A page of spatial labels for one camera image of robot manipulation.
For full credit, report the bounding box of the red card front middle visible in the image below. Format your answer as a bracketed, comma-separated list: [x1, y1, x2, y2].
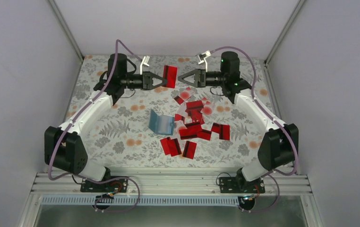
[182, 141, 197, 159]

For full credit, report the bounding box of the perforated cable tray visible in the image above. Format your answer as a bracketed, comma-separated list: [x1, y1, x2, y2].
[41, 195, 239, 207]

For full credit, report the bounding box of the white card red dot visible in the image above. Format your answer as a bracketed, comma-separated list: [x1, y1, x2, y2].
[201, 103, 215, 115]

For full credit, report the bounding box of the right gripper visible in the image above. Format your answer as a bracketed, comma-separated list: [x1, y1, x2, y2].
[178, 69, 226, 88]

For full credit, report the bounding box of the red card right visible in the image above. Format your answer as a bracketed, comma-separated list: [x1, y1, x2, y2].
[211, 123, 230, 140]

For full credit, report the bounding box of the floral table mat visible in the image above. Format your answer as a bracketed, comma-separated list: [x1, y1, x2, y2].
[67, 55, 263, 168]

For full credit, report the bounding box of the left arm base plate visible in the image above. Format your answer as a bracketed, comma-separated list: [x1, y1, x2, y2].
[80, 176, 129, 193]

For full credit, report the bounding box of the red card pile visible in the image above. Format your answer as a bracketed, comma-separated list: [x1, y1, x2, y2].
[186, 100, 204, 111]
[188, 110, 205, 125]

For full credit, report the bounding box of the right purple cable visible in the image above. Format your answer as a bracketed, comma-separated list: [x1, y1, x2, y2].
[209, 46, 300, 214]

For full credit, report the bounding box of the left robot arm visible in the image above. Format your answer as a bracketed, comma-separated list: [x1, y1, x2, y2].
[44, 53, 167, 192]

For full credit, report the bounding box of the purple cable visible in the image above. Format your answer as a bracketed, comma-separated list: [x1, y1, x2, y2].
[209, 46, 300, 214]
[47, 39, 143, 214]

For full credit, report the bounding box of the red card front left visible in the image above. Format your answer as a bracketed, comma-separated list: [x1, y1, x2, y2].
[160, 137, 182, 157]

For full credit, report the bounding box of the aluminium rail frame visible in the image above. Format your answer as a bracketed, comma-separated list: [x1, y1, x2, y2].
[31, 167, 312, 196]

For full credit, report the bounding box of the red card top pile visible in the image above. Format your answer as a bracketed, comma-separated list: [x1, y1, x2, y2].
[186, 100, 204, 111]

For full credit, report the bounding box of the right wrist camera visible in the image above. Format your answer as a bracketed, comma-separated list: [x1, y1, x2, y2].
[196, 50, 211, 72]

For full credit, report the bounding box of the teal leather card holder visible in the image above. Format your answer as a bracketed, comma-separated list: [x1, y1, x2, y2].
[148, 110, 175, 135]

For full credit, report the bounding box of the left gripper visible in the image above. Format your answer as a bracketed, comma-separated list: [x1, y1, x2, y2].
[120, 71, 167, 90]

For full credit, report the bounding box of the red card centre pile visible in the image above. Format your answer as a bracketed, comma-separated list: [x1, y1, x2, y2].
[188, 110, 205, 125]

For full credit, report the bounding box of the red card with stripe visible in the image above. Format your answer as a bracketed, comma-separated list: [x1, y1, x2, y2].
[163, 65, 178, 88]

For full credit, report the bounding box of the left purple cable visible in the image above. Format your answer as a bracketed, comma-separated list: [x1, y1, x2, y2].
[47, 39, 143, 214]

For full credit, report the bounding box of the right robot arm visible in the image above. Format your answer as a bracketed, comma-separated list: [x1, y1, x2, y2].
[178, 51, 299, 192]

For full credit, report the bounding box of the white card top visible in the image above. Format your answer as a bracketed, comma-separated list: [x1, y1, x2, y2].
[179, 87, 195, 101]

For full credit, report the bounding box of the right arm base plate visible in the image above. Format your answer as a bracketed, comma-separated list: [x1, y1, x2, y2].
[218, 176, 266, 194]

